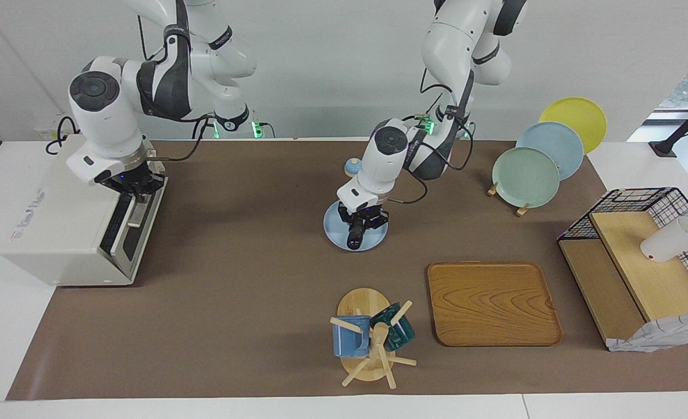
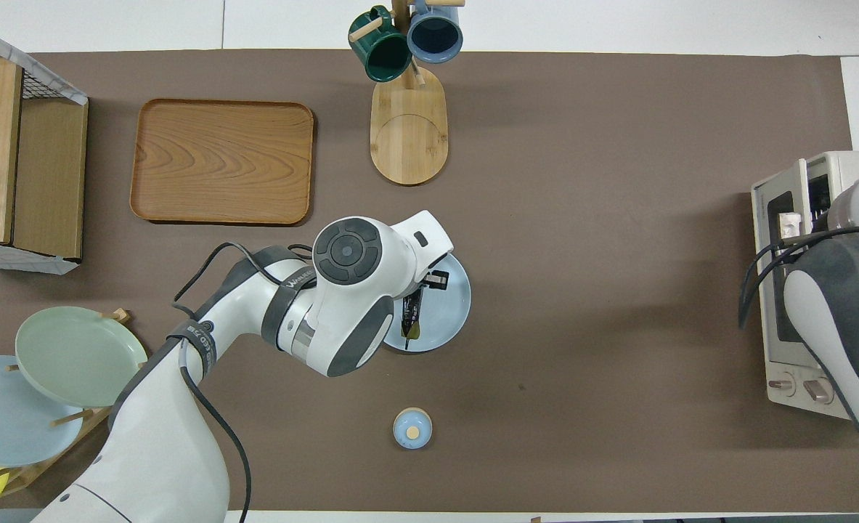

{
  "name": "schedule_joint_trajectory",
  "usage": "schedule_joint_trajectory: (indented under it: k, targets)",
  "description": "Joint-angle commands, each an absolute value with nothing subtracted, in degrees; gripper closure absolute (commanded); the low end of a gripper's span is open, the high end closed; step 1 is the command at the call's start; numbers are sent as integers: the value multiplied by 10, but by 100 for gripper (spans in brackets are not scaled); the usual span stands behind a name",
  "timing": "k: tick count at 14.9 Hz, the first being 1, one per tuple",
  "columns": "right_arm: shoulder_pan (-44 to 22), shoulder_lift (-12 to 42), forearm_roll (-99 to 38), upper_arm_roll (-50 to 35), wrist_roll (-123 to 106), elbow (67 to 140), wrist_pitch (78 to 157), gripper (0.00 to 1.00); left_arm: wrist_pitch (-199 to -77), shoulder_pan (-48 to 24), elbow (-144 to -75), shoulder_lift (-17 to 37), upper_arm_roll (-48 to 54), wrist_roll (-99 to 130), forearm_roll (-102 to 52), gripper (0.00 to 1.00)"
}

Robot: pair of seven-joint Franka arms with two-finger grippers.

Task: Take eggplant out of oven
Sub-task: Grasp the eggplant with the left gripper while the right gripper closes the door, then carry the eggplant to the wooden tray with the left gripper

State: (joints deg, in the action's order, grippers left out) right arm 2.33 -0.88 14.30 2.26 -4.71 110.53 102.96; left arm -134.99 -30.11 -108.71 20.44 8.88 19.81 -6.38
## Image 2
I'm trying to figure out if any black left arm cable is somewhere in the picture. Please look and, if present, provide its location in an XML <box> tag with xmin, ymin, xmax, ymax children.
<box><xmin>171</xmin><ymin>242</ymin><xmax>314</xmax><ymax>523</ymax></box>

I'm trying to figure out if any cream white toaster oven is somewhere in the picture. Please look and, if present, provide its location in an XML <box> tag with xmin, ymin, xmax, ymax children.
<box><xmin>751</xmin><ymin>150</ymin><xmax>859</xmax><ymax>421</ymax></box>

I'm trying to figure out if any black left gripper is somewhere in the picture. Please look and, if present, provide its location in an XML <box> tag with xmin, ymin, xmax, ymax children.
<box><xmin>403</xmin><ymin>270</ymin><xmax>450</xmax><ymax>322</ymax></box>

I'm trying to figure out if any wooden plate rack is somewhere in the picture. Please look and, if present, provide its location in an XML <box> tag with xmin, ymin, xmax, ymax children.
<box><xmin>0</xmin><ymin>309</ymin><xmax>131</xmax><ymax>498</ymax></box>

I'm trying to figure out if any dark green mug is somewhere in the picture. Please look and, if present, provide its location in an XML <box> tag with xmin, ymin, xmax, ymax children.
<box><xmin>348</xmin><ymin>6</ymin><xmax>412</xmax><ymax>83</ymax></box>

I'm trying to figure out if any wooden serving tray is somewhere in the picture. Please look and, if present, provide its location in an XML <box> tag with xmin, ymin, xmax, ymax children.
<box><xmin>130</xmin><ymin>99</ymin><xmax>315</xmax><ymax>226</ymax></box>

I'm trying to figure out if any glass oven door with handle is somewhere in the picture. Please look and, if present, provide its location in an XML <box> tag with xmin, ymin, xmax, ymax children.
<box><xmin>751</xmin><ymin>158</ymin><xmax>829</xmax><ymax>364</ymax></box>

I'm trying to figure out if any mint green plate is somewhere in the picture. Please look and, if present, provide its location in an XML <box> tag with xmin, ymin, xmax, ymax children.
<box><xmin>15</xmin><ymin>306</ymin><xmax>149</xmax><ymax>408</ymax></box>

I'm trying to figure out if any light blue round plate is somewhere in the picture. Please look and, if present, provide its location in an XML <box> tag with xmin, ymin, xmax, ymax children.
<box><xmin>382</xmin><ymin>251</ymin><xmax>472</xmax><ymax>354</ymax></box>

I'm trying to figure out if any dark purple eggplant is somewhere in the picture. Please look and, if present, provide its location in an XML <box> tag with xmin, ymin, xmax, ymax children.
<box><xmin>400</xmin><ymin>294</ymin><xmax>424</xmax><ymax>351</ymax></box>

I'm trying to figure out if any white checked cloth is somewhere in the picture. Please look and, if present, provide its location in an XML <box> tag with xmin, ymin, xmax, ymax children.
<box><xmin>0</xmin><ymin>16</ymin><xmax>89</xmax><ymax>275</ymax></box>

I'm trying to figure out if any pale blue racked plate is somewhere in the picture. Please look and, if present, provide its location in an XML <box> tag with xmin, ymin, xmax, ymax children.
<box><xmin>0</xmin><ymin>354</ymin><xmax>85</xmax><ymax>468</ymax></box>

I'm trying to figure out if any brown table mat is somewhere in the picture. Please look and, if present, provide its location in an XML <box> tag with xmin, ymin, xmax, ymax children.
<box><xmin>0</xmin><ymin>49</ymin><xmax>859</xmax><ymax>513</ymax></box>

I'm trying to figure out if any blue mug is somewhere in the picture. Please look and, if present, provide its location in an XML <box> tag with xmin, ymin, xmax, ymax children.
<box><xmin>407</xmin><ymin>0</ymin><xmax>465</xmax><ymax>64</ymax></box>

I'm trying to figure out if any wooden mug tree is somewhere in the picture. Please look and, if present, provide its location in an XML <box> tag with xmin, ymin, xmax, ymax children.
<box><xmin>349</xmin><ymin>0</ymin><xmax>466</xmax><ymax>186</ymax></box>

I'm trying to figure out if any black wire basket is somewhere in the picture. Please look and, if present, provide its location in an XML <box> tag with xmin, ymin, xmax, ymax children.
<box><xmin>0</xmin><ymin>33</ymin><xmax>45</xmax><ymax>99</ymax></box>

